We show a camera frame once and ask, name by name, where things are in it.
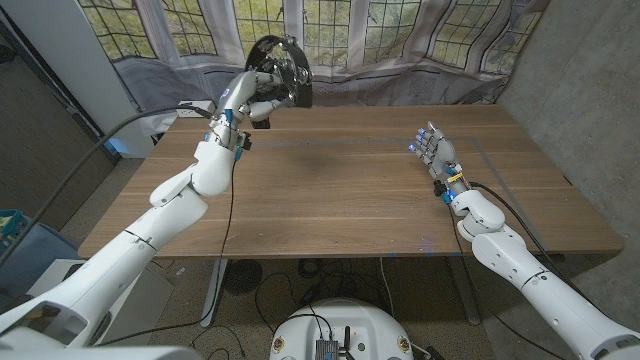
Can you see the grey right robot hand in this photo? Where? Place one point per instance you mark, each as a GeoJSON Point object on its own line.
{"type": "Point", "coordinates": [442, 152]}

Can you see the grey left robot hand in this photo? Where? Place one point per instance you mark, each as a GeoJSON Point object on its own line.
{"type": "Point", "coordinates": [240, 90]}

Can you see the black half-moon tambourine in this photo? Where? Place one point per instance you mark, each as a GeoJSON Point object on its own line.
{"type": "Point", "coordinates": [270, 47]}

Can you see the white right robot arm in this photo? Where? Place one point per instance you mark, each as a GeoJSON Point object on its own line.
{"type": "Point", "coordinates": [540, 285]}

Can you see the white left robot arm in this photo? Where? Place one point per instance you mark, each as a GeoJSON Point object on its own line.
{"type": "Point", "coordinates": [125, 250]}

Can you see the white power strip box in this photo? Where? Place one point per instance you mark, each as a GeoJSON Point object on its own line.
{"type": "Point", "coordinates": [192, 113]}

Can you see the printed window backdrop cloth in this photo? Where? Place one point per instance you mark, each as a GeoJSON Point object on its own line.
{"type": "Point", "coordinates": [375, 50]}

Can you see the grey table leg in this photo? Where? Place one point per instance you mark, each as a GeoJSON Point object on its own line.
{"type": "Point", "coordinates": [465, 295]}

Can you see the round black floor fan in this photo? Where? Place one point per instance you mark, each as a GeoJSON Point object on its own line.
{"type": "Point", "coordinates": [242, 276]}

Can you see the white robot torso base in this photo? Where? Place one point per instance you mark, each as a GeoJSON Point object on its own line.
{"type": "Point", "coordinates": [350, 320]}

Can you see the white table leg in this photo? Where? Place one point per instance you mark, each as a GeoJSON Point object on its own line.
{"type": "Point", "coordinates": [215, 290]}

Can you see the small silver computer box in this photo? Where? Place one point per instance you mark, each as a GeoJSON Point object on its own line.
{"type": "Point", "coordinates": [326, 350]}

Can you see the white pedal platform box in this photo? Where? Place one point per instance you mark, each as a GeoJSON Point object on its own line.
{"type": "Point", "coordinates": [145, 305]}

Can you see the teal plastic basket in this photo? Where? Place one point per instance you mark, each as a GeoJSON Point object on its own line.
{"type": "Point", "coordinates": [10, 227]}

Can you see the blue padded seat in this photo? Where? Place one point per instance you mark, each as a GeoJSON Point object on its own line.
{"type": "Point", "coordinates": [35, 265]}

